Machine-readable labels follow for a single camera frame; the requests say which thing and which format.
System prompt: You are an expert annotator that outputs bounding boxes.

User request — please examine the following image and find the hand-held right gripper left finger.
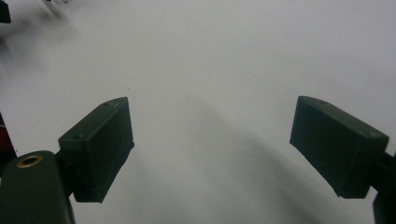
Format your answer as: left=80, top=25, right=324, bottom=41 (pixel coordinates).
left=57, top=96, right=135, bottom=203

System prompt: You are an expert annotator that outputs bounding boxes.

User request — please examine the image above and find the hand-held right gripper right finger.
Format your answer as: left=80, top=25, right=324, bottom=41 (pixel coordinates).
left=289, top=95, right=390, bottom=200

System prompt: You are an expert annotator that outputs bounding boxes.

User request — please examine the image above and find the dark red object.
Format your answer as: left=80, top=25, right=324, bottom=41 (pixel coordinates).
left=0, top=112, right=18, bottom=175

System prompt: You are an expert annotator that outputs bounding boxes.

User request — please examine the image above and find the black object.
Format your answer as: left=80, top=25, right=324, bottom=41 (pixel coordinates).
left=0, top=0, right=12, bottom=24

